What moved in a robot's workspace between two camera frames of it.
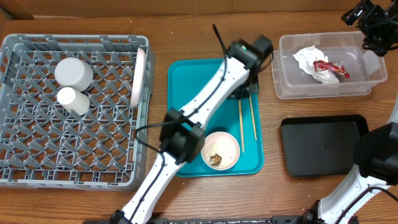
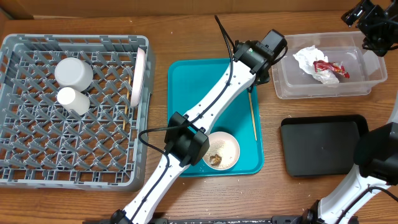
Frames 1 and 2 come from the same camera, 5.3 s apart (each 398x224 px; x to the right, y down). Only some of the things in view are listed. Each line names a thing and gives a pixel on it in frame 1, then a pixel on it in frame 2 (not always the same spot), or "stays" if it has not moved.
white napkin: [306, 57] stays
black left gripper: [254, 84] -> [265, 78]
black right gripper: [362, 14] stays
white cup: [73, 99] stays
